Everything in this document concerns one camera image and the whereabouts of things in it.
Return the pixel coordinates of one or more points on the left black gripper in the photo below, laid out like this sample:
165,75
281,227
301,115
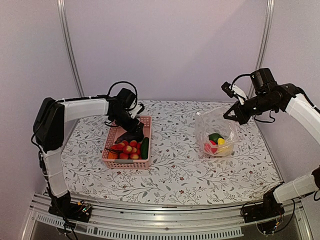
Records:
131,127

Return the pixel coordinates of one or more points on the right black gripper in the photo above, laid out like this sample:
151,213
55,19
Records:
241,117

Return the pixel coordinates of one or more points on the dark purple toy eggplant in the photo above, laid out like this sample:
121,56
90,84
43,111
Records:
129,137

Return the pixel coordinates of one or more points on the dark green toy cucumber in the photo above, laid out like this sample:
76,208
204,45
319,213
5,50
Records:
144,148

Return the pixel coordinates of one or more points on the clear zip top bag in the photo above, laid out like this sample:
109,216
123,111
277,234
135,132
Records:
213,121

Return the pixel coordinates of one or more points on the yellow toy pepper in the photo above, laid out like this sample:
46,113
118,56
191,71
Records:
220,141

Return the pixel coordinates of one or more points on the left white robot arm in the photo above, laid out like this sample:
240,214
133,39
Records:
49,127

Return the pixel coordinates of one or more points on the red yellow toy fruit bunch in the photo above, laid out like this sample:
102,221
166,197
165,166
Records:
127,150

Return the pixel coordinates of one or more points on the pink plastic basket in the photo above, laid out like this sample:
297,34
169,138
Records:
113,134

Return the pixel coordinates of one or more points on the orange toy fruit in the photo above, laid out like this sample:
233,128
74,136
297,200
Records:
112,156

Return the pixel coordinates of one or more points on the floral table mat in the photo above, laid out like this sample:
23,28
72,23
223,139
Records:
179,172

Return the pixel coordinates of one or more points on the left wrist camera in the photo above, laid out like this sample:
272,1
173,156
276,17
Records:
139,108

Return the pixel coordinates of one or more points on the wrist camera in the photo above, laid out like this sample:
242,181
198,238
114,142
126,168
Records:
139,108
234,91

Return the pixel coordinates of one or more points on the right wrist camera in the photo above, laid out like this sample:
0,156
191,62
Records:
234,91

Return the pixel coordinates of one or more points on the aluminium front rail frame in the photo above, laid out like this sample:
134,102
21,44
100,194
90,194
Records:
121,220

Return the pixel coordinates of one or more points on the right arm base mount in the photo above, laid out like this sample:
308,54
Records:
269,208

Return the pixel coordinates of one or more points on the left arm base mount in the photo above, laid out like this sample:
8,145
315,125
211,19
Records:
63,207

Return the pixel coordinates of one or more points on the right aluminium corner post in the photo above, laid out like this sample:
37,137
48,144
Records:
267,26

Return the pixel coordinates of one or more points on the aluminium corner post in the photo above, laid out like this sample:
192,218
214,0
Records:
267,26
61,7

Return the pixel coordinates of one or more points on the left aluminium corner post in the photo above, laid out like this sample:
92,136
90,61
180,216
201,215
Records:
61,7

